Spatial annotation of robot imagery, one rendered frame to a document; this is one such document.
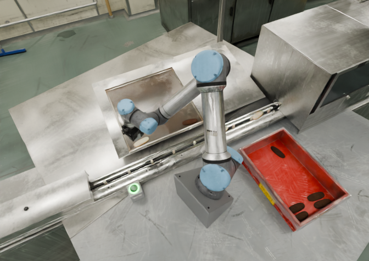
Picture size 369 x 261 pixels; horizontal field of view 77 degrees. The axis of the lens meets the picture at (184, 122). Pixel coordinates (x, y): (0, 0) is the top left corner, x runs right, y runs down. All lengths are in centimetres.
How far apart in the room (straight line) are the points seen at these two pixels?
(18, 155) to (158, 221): 206
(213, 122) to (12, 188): 125
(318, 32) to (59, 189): 165
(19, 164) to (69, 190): 161
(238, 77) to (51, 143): 135
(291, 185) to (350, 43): 82
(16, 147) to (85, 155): 161
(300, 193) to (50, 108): 174
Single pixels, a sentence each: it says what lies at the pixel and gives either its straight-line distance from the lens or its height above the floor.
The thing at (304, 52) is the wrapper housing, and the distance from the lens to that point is 140.
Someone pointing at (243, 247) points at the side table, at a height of 82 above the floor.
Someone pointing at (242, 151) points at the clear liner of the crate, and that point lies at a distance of 134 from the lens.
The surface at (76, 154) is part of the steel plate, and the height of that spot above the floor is 82.
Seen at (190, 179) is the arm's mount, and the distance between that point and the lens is 114.
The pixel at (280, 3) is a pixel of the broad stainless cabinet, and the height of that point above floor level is 54.
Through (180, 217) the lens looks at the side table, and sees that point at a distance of 128.
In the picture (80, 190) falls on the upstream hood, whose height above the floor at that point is 92.
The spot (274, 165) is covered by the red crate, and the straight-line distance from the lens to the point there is 145.
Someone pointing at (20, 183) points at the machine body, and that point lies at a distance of 169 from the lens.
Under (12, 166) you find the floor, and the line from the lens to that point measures 297.
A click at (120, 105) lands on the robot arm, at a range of 106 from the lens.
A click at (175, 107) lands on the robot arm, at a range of 108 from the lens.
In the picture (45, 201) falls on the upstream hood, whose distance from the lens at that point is 141.
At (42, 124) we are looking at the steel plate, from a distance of 190.
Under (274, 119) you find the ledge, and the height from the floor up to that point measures 86.
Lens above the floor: 205
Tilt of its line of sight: 51 degrees down
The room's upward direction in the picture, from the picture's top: 4 degrees counter-clockwise
